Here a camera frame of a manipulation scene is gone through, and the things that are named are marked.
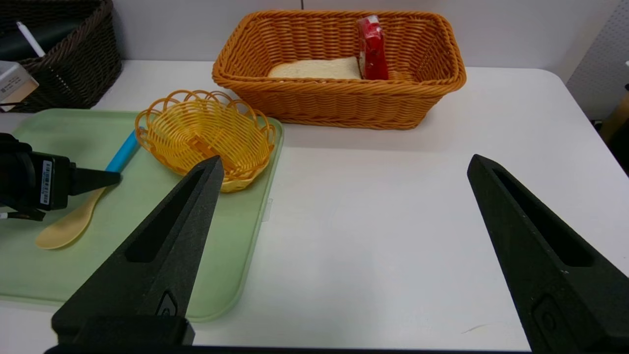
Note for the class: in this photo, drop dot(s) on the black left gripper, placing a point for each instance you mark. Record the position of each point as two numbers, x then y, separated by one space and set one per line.
24 179

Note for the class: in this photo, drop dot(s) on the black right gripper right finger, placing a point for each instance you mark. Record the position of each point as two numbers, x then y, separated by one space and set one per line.
550 265

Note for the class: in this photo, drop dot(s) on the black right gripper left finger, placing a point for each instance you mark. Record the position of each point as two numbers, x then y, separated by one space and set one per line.
157 265

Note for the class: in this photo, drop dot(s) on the white pen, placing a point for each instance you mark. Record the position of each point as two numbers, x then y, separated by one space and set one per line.
30 38

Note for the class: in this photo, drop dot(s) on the slice of toast bread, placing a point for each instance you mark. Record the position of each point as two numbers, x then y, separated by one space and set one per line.
319 69

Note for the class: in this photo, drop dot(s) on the red milk carton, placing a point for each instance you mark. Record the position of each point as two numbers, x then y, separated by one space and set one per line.
373 54

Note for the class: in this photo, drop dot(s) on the dark brown wicker basket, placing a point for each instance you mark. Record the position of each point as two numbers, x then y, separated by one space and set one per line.
83 64

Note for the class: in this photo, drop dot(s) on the small yellow oval wicker basket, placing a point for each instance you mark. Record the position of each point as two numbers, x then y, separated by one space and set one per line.
206 132

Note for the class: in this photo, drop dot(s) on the orange wicker basket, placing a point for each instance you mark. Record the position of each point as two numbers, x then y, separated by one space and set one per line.
344 103

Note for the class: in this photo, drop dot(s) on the light green plastic tray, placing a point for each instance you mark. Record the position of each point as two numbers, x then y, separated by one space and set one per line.
123 221

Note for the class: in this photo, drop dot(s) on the white perforated panel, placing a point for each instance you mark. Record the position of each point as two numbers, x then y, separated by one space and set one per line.
604 59

